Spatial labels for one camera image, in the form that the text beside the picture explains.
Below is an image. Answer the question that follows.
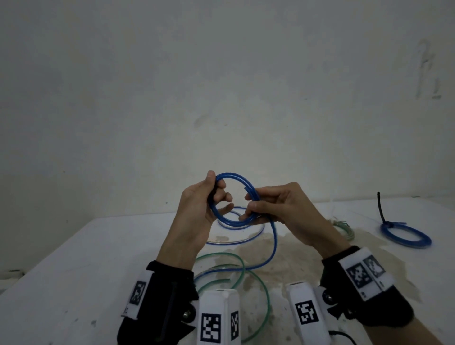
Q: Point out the black zip tie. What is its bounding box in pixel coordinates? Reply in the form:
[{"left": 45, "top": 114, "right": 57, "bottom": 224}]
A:
[{"left": 377, "top": 191, "right": 393, "bottom": 228}]

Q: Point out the person's right forearm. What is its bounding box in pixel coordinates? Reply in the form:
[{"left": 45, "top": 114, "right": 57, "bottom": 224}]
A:
[{"left": 364, "top": 316, "right": 443, "bottom": 345}]

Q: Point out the person's left hand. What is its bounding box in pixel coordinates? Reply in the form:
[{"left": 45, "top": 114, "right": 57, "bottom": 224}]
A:
[{"left": 156, "top": 170, "right": 235, "bottom": 272}]

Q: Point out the solid blue tube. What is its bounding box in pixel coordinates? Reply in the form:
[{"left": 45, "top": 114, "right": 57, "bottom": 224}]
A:
[{"left": 380, "top": 222, "right": 433, "bottom": 249}]

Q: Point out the person's right hand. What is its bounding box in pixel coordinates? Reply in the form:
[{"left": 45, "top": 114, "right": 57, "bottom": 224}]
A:
[{"left": 238, "top": 182, "right": 351, "bottom": 260}]

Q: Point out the clear green striped tube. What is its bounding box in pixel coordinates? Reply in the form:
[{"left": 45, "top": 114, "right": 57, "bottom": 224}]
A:
[
  {"left": 193, "top": 252, "right": 273, "bottom": 344},
  {"left": 330, "top": 219, "right": 355, "bottom": 242}
]

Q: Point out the white wrist camera with marker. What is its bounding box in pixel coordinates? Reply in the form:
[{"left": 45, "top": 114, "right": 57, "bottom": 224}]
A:
[
  {"left": 286, "top": 281, "right": 331, "bottom": 345},
  {"left": 196, "top": 289, "right": 241, "bottom": 345}
]

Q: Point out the clear blue striped tube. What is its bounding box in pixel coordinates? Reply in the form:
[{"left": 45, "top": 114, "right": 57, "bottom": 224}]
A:
[
  {"left": 193, "top": 173, "right": 279, "bottom": 285},
  {"left": 205, "top": 206, "right": 266, "bottom": 246}
]

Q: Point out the black camera cable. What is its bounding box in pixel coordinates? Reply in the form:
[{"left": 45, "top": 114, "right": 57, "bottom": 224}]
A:
[{"left": 328, "top": 330, "right": 358, "bottom": 345}]

